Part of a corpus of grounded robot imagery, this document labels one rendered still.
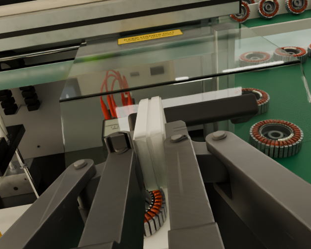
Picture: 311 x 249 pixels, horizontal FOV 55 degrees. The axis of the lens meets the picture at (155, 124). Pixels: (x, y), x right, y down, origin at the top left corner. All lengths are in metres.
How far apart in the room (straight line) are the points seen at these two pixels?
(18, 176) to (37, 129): 0.13
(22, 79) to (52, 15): 0.11
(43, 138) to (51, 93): 0.12
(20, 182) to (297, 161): 0.58
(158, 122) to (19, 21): 0.38
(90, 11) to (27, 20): 0.09
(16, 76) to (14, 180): 0.24
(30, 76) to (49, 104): 0.20
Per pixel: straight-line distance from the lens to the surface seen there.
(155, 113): 0.17
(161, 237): 0.51
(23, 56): 0.59
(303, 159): 0.71
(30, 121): 0.74
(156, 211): 0.50
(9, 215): 0.65
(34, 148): 0.78
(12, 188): 0.69
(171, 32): 0.46
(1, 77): 0.53
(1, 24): 0.51
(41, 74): 0.51
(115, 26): 0.48
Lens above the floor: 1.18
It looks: 31 degrees down
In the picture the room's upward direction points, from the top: 9 degrees counter-clockwise
